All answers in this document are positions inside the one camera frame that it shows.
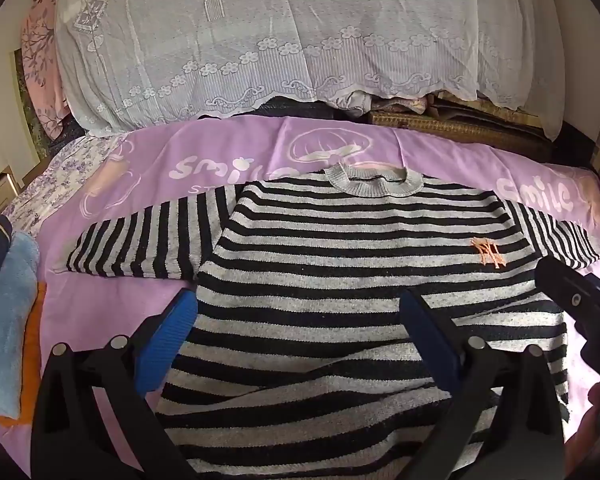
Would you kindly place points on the purple printed blanket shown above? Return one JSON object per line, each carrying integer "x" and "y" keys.
{"x": 145, "y": 160}

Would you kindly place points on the brown woven mat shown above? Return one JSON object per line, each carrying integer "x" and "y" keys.
{"x": 480, "y": 132}

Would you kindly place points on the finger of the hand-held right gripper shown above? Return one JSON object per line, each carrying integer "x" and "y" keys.
{"x": 567, "y": 285}

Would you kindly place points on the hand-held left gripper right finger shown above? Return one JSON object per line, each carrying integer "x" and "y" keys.
{"x": 430, "y": 345}

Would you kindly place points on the person's right hand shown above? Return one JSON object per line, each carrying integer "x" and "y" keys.
{"x": 592, "y": 430}

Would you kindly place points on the light blue towel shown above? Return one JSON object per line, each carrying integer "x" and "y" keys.
{"x": 7, "y": 320}

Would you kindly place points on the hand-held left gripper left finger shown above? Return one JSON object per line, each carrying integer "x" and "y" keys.
{"x": 172, "y": 340}

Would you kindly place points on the wooden nightstand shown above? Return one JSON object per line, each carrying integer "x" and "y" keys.
{"x": 2, "y": 187}

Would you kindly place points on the white lace cover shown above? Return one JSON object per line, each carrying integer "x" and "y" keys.
{"x": 280, "y": 35}

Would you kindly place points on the black and grey striped sweater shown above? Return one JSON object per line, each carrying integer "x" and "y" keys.
{"x": 330, "y": 240}

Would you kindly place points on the pink floral quilt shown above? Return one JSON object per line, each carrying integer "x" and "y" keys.
{"x": 42, "y": 60}

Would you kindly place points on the purple floral sheet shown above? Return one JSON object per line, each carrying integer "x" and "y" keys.
{"x": 65, "y": 170}

